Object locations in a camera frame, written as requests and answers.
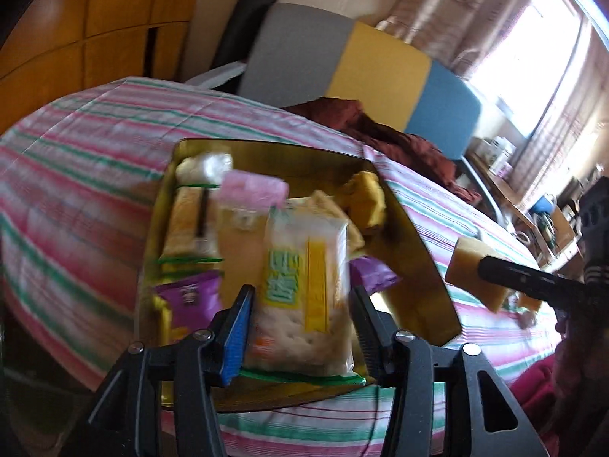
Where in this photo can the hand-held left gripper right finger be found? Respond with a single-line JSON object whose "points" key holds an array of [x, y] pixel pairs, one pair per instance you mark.
{"points": [[368, 338]]}

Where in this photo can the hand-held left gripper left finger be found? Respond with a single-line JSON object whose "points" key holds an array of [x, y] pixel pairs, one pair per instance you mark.
{"points": [[238, 338]]}

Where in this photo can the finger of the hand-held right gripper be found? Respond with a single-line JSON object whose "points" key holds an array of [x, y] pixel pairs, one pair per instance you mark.
{"points": [[523, 278]]}

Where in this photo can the brown sponge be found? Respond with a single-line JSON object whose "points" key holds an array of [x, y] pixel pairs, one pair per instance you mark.
{"points": [[468, 271]]}

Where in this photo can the cracker packet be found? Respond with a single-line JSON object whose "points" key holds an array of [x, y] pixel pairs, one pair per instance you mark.
{"points": [[304, 285]]}

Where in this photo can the gold tin box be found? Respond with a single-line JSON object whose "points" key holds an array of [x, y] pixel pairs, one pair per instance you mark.
{"points": [[418, 266]]}

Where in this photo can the yellow bear plush toy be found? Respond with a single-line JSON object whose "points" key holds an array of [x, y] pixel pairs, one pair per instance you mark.
{"points": [[364, 200]]}

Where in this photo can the pink plastic roll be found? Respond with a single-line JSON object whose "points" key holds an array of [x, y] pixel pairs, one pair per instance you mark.
{"points": [[252, 190]]}

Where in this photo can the person's right forearm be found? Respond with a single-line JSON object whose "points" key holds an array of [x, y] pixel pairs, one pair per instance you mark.
{"points": [[583, 381]]}

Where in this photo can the clear plastic packet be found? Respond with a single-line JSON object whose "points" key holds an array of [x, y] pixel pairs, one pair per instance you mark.
{"points": [[527, 319]]}

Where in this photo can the purple snack packet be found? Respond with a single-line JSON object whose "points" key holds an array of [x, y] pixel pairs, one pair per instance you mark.
{"points": [[373, 273], [190, 300]]}

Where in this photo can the blue round object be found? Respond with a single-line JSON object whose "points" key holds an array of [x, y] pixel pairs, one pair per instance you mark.
{"points": [[542, 204]]}

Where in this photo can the wooden desk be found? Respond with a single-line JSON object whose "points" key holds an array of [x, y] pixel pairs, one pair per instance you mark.
{"points": [[518, 200]]}

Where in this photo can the patterned curtain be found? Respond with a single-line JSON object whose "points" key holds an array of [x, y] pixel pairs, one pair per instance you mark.
{"points": [[452, 9], [571, 143]]}

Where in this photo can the green striped biscuit packet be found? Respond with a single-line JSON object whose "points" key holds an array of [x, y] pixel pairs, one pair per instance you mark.
{"points": [[183, 223]]}

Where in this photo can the white container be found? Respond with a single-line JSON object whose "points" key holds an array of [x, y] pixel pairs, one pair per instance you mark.
{"points": [[487, 147]]}

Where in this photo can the white clear packet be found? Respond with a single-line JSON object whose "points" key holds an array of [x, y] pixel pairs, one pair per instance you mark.
{"points": [[204, 167]]}

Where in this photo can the maroon cloth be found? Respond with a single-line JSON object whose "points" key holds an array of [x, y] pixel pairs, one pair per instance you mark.
{"points": [[395, 143]]}

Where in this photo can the window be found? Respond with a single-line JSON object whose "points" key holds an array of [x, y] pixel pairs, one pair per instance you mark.
{"points": [[528, 57]]}

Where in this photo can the striped bedsheet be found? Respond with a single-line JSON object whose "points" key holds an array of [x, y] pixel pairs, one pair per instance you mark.
{"points": [[85, 152]]}

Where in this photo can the grey yellow blue chair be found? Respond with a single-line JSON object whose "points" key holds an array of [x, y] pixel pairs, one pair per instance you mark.
{"points": [[380, 66]]}

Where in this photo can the black rolled mat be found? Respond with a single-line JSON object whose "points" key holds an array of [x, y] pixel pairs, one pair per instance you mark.
{"points": [[242, 24]]}

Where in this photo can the wooden wardrobe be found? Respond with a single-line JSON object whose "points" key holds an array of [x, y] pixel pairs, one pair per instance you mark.
{"points": [[95, 19]]}

